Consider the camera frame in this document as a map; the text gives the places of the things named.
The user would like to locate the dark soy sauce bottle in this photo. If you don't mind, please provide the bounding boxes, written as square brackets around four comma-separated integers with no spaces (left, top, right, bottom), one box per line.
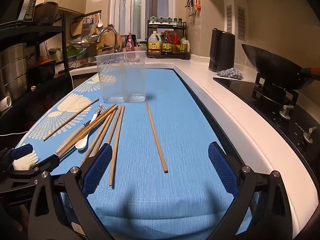
[162,31,173,55]

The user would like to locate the black pot with orange lid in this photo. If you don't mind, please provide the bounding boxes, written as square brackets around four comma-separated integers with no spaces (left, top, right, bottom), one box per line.
[32,59,57,80]

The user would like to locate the hanging metal grater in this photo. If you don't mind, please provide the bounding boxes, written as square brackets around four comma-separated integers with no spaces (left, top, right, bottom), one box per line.
[82,17,91,37]

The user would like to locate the metal hanging utensils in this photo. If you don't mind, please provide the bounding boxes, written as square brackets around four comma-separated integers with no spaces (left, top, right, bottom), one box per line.
[185,0,195,17]

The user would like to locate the black glass gas stove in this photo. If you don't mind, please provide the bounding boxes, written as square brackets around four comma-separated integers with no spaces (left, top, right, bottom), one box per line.
[213,76,320,180]

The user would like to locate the large steel pot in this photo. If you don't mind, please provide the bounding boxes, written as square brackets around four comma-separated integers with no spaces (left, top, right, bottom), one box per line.
[0,44,28,100]

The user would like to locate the wall vent grille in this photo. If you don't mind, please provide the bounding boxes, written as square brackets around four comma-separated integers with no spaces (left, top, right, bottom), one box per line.
[226,5,232,34]
[237,6,246,40]

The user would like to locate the black burner grate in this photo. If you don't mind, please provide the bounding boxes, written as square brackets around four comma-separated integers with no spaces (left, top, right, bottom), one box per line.
[251,72,299,105]

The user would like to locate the white spoon with striped handle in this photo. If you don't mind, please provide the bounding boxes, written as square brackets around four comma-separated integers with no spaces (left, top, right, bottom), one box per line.
[75,104,103,151]

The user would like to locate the clear plastic utensil holder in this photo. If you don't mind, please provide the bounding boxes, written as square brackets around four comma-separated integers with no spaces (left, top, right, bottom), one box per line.
[96,51,147,103]

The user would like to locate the black shelf rack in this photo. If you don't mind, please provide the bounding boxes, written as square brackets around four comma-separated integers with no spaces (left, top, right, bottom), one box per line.
[0,11,73,105]

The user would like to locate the chrome kitchen faucet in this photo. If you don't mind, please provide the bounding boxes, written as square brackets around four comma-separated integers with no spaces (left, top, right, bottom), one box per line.
[97,26,120,53]

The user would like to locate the red dish soap bottle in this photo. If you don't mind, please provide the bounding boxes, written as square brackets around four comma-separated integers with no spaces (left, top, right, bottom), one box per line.
[125,32,135,53]

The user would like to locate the metal stove knob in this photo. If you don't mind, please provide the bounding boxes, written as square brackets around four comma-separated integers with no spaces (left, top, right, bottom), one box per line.
[279,105,294,119]
[302,127,317,143]

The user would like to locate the green plastic basin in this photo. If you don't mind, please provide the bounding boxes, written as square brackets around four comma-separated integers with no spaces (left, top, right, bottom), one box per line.
[67,45,88,57]

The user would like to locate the white pipe end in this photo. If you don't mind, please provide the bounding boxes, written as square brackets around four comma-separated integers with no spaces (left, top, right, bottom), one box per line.
[0,96,12,112]

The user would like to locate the round wooden cutting board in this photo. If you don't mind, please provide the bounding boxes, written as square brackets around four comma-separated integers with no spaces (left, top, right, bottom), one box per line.
[101,30,123,52]

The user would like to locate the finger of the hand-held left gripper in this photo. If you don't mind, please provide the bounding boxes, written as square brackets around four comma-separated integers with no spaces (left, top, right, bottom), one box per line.
[10,154,60,178]
[0,144,34,166]

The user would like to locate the metal colander bowl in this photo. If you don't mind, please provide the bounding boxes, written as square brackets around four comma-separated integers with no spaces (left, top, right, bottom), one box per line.
[69,39,99,48]

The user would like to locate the white cable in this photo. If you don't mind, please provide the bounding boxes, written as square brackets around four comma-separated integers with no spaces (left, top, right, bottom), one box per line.
[0,74,75,137]

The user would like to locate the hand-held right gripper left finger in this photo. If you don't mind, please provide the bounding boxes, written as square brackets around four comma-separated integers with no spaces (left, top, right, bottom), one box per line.
[29,142,113,240]

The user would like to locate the hanging wooden cutting board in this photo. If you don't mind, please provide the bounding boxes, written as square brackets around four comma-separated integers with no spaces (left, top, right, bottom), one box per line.
[70,21,84,37]

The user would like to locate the black wok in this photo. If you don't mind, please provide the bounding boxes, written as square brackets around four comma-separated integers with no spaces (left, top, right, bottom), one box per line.
[241,44,320,90]

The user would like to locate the blue patterned table mat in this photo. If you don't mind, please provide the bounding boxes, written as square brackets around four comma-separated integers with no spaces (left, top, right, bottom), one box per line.
[15,67,253,240]

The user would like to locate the grey blue dish cloth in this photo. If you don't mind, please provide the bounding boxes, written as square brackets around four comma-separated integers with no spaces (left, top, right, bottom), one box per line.
[216,69,244,80]

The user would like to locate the dark bowl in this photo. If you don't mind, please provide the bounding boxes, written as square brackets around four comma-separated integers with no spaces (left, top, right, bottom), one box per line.
[34,2,59,25]

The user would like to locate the large cooking oil bottle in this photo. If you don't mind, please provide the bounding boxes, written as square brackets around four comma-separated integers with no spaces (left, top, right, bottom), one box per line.
[148,31,162,57]

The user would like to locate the black electric kettle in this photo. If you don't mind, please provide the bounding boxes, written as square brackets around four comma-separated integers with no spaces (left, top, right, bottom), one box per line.
[208,28,236,72]

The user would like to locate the microwave oven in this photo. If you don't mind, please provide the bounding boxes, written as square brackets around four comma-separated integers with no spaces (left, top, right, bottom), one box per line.
[0,0,40,23]

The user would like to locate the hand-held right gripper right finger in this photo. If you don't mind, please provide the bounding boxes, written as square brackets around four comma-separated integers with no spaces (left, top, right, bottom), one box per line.
[208,141,293,240]

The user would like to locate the fork with pale handle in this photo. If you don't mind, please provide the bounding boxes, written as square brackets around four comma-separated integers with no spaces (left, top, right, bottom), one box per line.
[55,105,109,157]

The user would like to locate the black spice rack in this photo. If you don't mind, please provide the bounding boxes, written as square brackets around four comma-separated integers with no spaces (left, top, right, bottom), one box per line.
[147,20,190,59]

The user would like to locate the olive oil bottle white cap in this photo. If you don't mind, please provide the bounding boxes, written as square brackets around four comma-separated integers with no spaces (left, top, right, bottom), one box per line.
[180,38,190,60]

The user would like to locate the white framed window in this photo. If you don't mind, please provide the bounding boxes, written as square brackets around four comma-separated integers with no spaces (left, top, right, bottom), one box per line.
[111,0,175,47]

